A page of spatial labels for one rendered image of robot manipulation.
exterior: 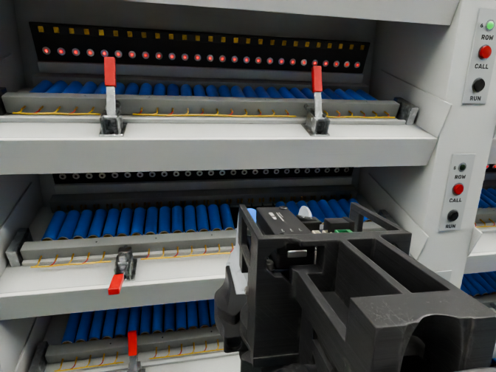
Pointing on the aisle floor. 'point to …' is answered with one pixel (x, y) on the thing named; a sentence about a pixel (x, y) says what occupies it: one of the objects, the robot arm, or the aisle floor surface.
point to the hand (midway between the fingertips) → (261, 255)
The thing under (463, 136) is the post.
